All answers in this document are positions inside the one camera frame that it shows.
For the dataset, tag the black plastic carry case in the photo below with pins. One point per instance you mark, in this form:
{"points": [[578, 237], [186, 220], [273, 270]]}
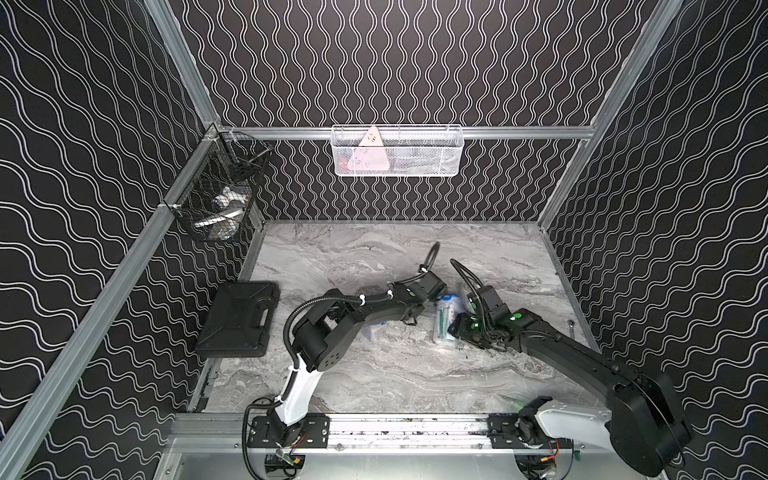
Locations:
{"points": [[239, 320]]}

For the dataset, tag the black wire wall basket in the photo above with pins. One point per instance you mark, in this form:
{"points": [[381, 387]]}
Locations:
{"points": [[235, 159]]}

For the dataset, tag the white wire wall basket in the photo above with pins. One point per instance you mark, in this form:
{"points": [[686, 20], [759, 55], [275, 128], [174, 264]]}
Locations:
{"points": [[419, 150]]}

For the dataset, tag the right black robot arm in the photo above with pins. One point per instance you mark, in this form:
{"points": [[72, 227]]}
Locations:
{"points": [[642, 418]]}

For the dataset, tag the clear jar toiletry kit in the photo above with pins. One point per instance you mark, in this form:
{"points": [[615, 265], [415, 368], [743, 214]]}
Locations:
{"points": [[448, 308]]}

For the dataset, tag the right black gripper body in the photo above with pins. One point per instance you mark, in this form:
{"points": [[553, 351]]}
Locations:
{"points": [[472, 330]]}

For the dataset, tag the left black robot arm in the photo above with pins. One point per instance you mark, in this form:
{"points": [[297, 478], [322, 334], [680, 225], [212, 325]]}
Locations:
{"points": [[320, 331]]}

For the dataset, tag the pink triangular card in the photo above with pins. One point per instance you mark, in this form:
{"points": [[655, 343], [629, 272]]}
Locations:
{"points": [[370, 155]]}

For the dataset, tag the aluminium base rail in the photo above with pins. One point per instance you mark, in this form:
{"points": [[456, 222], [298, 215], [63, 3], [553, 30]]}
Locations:
{"points": [[408, 432]]}

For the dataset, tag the clear jar blue lid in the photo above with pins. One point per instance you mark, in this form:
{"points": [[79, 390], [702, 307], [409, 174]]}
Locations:
{"points": [[372, 332]]}

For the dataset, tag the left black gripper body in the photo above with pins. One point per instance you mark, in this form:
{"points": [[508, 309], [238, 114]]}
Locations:
{"points": [[411, 306]]}

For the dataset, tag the white items in black basket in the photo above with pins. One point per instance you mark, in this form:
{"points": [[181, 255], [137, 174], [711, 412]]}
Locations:
{"points": [[229, 208]]}

